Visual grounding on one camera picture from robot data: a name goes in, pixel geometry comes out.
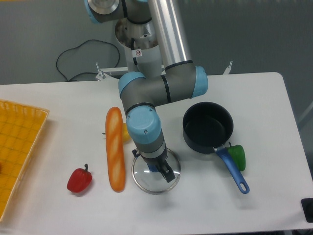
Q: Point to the green bell pepper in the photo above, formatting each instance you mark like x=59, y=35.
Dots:
x=238, y=155

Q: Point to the yellow bell pepper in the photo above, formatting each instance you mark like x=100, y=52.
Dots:
x=125, y=135

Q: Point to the yellow plastic basket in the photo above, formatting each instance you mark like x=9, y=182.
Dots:
x=20, y=128

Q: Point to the glass lid blue knob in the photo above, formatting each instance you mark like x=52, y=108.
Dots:
x=153, y=182

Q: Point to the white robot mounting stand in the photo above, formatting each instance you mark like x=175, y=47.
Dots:
x=155, y=43

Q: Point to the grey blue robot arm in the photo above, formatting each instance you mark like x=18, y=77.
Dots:
x=141, y=95

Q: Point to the black device at edge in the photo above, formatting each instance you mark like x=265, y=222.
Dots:
x=307, y=205

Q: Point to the dark pot blue handle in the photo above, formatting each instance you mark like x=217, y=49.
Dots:
x=206, y=128

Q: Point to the red bell pepper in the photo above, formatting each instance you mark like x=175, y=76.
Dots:
x=79, y=180

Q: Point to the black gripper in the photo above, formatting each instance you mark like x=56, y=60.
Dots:
x=156, y=162

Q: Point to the long orange baguette bread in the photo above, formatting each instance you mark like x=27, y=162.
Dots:
x=115, y=150

